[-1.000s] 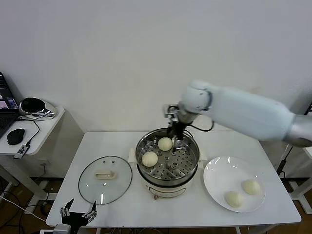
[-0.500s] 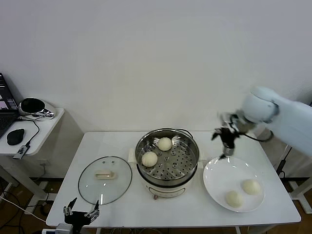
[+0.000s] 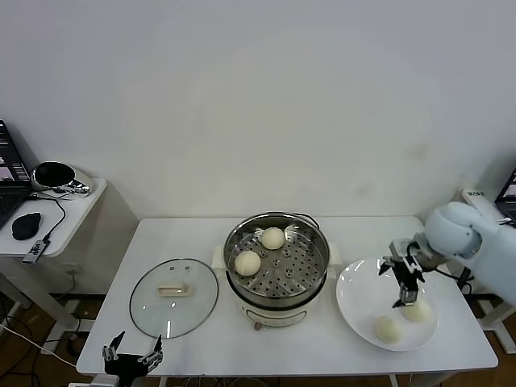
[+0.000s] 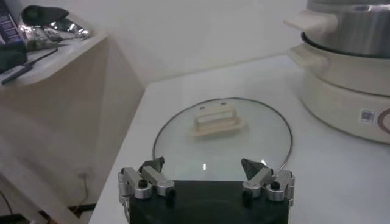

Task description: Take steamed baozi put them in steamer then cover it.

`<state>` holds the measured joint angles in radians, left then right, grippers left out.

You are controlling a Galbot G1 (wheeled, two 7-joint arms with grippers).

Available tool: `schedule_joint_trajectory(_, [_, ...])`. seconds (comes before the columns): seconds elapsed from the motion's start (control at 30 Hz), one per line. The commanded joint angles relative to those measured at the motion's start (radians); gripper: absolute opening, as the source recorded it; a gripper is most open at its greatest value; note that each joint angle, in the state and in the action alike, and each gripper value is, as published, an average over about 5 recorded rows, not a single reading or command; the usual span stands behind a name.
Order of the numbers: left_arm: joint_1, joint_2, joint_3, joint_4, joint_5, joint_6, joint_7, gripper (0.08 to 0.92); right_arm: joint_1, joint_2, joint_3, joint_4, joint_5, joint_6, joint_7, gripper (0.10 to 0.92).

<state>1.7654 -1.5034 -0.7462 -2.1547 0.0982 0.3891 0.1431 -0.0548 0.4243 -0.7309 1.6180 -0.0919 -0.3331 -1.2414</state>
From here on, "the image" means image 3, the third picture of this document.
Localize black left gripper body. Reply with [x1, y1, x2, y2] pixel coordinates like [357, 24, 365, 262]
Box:
[103, 352, 147, 378]

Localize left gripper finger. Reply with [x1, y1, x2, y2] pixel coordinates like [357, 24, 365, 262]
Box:
[138, 334, 164, 370]
[102, 331, 126, 360]

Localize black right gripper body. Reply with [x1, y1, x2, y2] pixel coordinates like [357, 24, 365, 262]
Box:
[393, 257, 424, 289]

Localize white steamed baozi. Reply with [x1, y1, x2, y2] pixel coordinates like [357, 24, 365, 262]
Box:
[373, 315, 404, 344]
[402, 298, 433, 323]
[260, 227, 285, 251]
[233, 250, 262, 277]

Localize perforated steel steamer basket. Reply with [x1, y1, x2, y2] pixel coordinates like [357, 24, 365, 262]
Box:
[211, 211, 342, 302]

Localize white round plate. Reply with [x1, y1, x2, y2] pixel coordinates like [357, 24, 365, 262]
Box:
[335, 257, 439, 352]

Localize cream electric cooker base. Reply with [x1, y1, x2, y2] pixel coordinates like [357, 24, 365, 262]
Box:
[211, 245, 342, 332]

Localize grey usb hub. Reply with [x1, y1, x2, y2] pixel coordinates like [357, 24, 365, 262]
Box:
[22, 237, 52, 266]

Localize black laptop showing video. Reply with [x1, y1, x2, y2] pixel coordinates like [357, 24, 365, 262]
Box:
[494, 167, 516, 221]

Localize white side desk with gadget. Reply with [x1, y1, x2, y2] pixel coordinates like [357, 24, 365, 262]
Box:
[0, 177, 140, 335]

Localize black computer mouse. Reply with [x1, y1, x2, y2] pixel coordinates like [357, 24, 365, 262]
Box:
[10, 212, 43, 241]

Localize black laptop with dark keyboard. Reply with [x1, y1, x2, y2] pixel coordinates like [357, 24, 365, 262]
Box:
[0, 119, 33, 229]

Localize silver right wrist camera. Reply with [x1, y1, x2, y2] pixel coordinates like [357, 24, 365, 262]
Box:
[389, 238, 414, 261]

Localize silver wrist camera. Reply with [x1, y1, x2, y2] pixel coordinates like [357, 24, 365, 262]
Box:
[389, 238, 414, 261]
[91, 374, 122, 387]

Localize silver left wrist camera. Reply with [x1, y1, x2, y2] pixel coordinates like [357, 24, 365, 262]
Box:
[91, 374, 122, 387]

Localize white floor cable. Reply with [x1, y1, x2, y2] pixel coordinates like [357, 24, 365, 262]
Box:
[0, 322, 77, 368]

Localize thin black usb cable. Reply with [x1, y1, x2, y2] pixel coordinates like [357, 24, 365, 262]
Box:
[27, 192, 67, 245]

